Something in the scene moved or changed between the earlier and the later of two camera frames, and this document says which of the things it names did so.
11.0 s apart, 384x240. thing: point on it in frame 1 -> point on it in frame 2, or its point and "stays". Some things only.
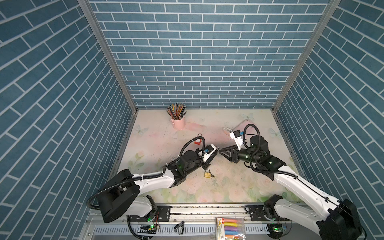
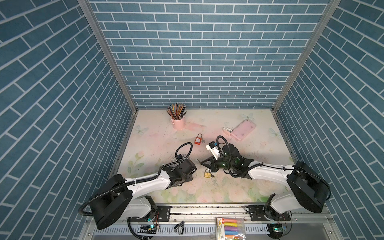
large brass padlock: x=207 y=174 stays
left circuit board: x=147 y=229 stays
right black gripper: x=234 y=153 -> x=212 y=165
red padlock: x=199 y=141 stays
